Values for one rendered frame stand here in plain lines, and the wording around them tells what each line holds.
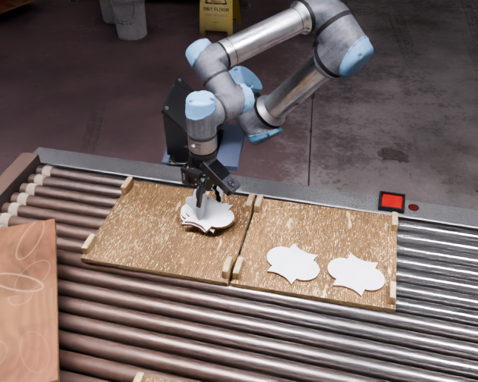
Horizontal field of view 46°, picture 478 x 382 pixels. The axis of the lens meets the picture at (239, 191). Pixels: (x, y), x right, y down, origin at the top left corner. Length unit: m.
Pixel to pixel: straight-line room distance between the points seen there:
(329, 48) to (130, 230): 0.76
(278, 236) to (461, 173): 2.14
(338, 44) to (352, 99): 2.54
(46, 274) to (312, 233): 0.71
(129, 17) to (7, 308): 3.92
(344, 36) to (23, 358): 1.12
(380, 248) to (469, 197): 1.86
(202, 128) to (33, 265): 0.53
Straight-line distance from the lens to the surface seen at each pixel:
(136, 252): 1.57
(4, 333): 1.34
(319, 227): 1.62
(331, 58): 1.64
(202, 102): 1.38
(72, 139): 3.86
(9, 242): 1.54
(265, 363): 1.33
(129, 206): 1.72
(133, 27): 5.09
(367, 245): 1.58
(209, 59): 1.48
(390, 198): 1.76
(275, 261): 1.50
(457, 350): 1.44
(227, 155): 2.00
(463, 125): 4.04
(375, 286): 1.47
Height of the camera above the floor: 2.02
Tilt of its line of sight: 39 degrees down
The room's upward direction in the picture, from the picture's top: 1 degrees counter-clockwise
